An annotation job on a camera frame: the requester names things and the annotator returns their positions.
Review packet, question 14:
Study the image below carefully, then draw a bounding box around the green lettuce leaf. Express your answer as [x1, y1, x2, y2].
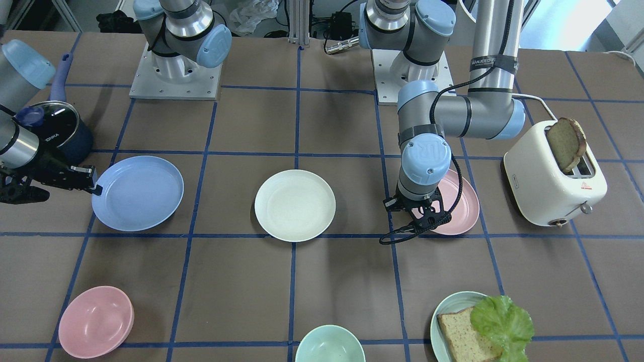
[470, 295, 534, 361]

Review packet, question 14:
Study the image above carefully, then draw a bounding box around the white chair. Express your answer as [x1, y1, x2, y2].
[456, 1, 480, 24]

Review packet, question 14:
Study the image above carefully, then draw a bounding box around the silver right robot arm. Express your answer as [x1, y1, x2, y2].
[2, 1, 232, 205]

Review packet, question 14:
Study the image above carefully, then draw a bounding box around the cream white plate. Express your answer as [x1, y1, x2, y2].
[255, 169, 336, 243]

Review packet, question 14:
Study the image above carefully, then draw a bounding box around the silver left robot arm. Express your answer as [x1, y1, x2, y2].
[359, 1, 525, 244]

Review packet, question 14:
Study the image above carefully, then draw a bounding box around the crumpled plastic bag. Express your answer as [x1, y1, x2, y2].
[229, 1, 280, 35]

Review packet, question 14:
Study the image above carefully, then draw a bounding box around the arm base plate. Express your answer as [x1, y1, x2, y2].
[371, 49, 454, 106]
[129, 44, 223, 101]

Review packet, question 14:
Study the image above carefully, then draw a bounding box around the pink bowl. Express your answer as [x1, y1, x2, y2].
[58, 286, 135, 359]

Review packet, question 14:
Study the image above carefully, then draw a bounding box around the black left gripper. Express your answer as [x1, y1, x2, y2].
[383, 188, 452, 234]

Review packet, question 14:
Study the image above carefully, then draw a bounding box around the black power adapter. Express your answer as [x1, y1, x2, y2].
[327, 12, 353, 41]

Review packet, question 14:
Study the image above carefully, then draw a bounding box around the white toaster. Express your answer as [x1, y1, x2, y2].
[502, 121, 608, 226]

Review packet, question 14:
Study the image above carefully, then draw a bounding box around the dark blue pot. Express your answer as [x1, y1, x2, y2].
[14, 53, 94, 166]

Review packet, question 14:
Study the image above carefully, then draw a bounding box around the toast slice in toaster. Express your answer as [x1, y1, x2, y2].
[545, 117, 587, 174]

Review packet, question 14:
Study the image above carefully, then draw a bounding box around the blue plate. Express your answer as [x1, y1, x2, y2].
[92, 155, 184, 232]

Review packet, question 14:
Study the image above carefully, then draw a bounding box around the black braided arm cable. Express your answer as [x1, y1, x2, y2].
[378, 0, 519, 246]

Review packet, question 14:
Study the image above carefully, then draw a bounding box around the bread slice on plate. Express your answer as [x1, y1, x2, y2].
[437, 306, 502, 361]

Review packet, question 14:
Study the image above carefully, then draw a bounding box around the mint green bowl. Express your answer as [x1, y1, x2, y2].
[294, 325, 366, 361]

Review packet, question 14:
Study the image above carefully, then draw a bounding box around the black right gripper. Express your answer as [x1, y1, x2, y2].
[1, 149, 97, 205]

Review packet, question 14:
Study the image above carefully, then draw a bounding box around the light green plate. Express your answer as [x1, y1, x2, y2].
[429, 291, 488, 361]

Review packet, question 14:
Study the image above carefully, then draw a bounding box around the white toaster power cord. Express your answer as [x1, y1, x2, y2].
[512, 93, 558, 121]

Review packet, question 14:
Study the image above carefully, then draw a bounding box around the pink plate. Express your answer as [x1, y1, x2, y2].
[401, 166, 480, 235]

